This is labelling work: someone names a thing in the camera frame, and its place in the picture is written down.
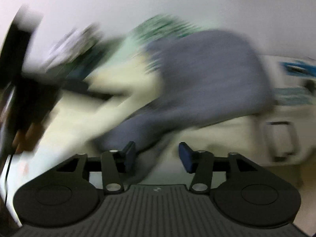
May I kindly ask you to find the grey knit sweater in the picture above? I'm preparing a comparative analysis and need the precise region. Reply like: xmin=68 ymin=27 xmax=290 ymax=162
xmin=92 ymin=30 xmax=274 ymax=152

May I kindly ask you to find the person's left hand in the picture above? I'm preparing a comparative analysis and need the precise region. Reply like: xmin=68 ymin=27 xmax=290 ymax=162
xmin=12 ymin=124 xmax=45 ymax=154

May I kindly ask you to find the white folded shirt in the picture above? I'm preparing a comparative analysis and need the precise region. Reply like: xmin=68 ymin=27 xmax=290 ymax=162
xmin=43 ymin=24 xmax=102 ymax=69

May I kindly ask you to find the pastel cartoon bed sheet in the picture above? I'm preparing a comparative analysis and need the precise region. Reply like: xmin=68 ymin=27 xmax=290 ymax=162
xmin=1 ymin=52 xmax=315 ymax=209

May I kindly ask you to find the blue white box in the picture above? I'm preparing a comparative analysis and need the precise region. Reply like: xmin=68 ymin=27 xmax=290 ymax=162
xmin=279 ymin=60 xmax=315 ymax=78

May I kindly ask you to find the green white striped garment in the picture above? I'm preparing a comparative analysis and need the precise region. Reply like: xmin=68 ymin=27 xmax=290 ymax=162
xmin=131 ymin=14 xmax=201 ymax=44

